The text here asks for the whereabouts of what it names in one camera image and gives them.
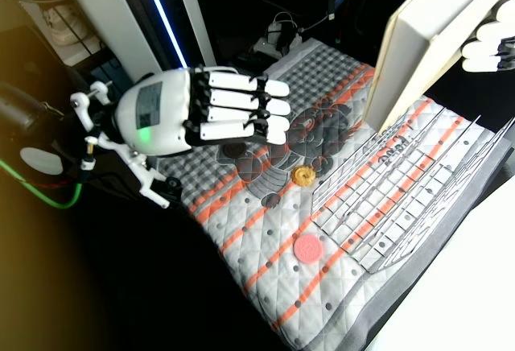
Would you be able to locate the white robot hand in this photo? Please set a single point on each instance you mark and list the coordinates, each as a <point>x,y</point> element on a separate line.
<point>161,113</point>
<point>489,49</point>

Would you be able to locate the beige hardcover book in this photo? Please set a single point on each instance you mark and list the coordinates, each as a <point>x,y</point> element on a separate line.
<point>418,45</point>

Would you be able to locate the brown toy sandwich cookie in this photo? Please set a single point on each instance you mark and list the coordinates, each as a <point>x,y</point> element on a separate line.
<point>234,150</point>

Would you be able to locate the white column with blue light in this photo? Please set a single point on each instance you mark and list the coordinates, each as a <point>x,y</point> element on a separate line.
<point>133,17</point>

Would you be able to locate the white shoe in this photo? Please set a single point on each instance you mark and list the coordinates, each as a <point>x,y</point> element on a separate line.
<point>66,25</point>

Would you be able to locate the yellow toy flower biscuit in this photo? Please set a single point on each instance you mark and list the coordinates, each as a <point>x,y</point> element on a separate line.
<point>303,176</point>

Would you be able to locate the pink toy sandwich cookie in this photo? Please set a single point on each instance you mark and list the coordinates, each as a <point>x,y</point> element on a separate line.
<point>307,249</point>

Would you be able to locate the grey quilt with bear print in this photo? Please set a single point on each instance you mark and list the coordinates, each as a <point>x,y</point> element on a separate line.
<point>314,286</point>

